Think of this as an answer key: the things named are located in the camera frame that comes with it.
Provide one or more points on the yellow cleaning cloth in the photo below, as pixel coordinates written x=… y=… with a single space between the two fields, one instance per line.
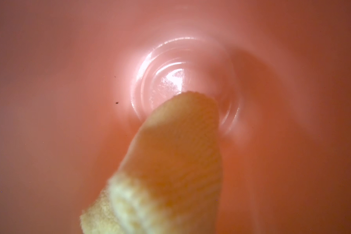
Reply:
x=170 y=180

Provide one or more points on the pink plastic bucket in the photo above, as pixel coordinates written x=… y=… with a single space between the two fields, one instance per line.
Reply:
x=66 y=70

